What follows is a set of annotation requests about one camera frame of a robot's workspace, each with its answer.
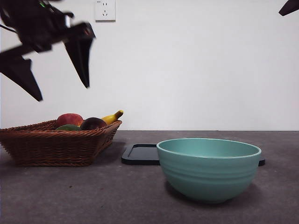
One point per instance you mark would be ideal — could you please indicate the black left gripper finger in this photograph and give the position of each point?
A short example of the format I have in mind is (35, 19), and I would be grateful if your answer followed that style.
(80, 51)
(21, 72)

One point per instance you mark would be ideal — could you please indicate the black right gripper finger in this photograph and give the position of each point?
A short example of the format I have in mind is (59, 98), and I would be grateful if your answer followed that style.
(290, 8)

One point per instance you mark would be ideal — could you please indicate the green avocado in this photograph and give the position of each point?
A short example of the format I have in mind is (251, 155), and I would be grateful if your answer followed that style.
(67, 127)

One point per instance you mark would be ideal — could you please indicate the teal ribbed bowl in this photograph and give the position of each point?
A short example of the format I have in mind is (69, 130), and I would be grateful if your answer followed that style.
(208, 177)

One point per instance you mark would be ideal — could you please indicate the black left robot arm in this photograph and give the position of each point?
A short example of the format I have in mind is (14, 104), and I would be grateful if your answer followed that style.
(35, 28)

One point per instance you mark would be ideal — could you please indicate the red apple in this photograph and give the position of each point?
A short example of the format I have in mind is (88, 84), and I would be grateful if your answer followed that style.
(69, 119)

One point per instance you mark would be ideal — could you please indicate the yellow banana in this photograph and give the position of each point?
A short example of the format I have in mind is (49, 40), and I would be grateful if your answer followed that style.
(112, 117)

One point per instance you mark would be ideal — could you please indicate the dark red plum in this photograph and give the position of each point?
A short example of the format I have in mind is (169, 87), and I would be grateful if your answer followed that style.
(93, 124)

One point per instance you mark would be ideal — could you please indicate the brown wicker basket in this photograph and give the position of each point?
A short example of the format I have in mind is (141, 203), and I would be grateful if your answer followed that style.
(53, 149)

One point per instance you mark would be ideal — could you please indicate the black rectangular tray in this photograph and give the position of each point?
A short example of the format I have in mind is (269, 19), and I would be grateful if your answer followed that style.
(140, 156)

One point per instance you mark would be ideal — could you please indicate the white wall socket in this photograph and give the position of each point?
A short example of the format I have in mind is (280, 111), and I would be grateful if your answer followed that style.
(105, 12)

